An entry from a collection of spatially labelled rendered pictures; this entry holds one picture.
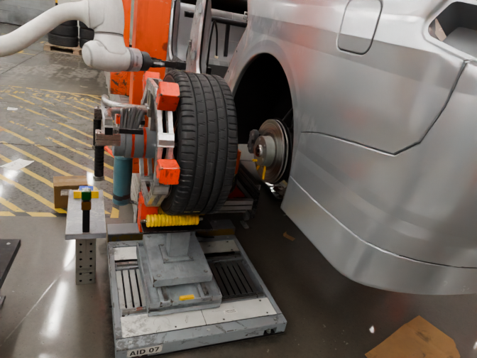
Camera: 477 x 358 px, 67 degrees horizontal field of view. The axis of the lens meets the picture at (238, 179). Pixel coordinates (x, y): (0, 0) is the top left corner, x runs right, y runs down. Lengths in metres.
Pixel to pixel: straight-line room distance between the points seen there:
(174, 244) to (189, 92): 0.83
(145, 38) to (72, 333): 1.45
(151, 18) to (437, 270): 1.62
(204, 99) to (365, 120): 0.66
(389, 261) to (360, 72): 0.56
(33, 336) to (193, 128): 1.18
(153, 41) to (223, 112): 0.68
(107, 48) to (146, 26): 0.58
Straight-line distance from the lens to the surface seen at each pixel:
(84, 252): 2.06
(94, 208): 1.95
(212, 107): 1.47
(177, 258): 1.97
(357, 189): 1.13
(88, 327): 1.97
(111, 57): 1.44
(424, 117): 1.00
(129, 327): 1.84
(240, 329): 1.89
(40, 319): 2.04
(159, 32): 2.00
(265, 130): 1.88
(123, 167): 1.82
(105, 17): 1.46
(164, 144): 1.42
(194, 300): 1.87
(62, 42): 10.02
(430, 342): 2.42
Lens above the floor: 1.42
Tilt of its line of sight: 23 degrees down
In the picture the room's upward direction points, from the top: 11 degrees clockwise
